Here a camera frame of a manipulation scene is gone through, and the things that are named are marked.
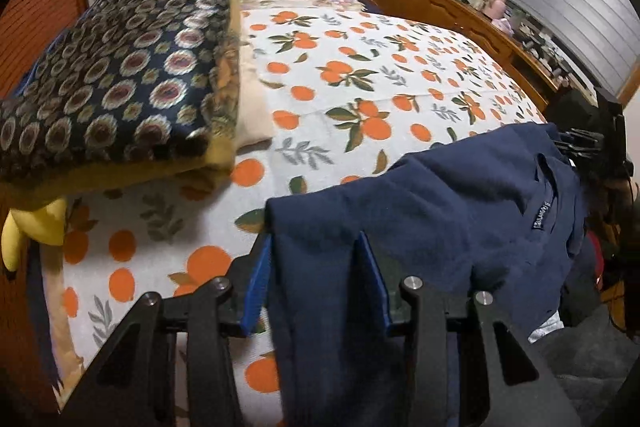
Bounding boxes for navy blue printed t-shirt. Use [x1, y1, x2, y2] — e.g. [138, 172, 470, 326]
[265, 122, 587, 426]

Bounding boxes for pink kettle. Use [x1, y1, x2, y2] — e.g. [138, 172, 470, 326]
[483, 0, 508, 20]

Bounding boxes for yellow plush toy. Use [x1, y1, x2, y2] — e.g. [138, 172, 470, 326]
[1, 198, 67, 272]

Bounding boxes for orange fruit print bedsheet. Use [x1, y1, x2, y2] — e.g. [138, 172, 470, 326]
[43, 8, 541, 402]

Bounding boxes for wooden sideboard cabinet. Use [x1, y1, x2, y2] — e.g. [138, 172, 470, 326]
[366, 0, 597, 109]

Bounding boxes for dark circle patterned folded quilt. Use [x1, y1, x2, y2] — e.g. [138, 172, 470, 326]
[1, 0, 240, 210]

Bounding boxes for floral cream blanket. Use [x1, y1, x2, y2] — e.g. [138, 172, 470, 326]
[240, 0, 366, 12]

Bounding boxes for louvered wooden wardrobe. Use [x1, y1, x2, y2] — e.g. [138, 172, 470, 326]
[1, 0, 88, 98]

